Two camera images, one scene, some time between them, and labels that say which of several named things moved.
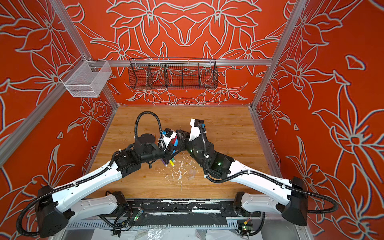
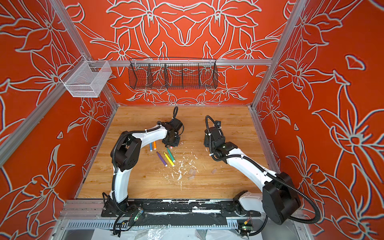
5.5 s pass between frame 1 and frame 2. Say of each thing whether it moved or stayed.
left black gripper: moved
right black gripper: moved
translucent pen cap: stayed
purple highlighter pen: stayed
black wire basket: stayed
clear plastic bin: stayed
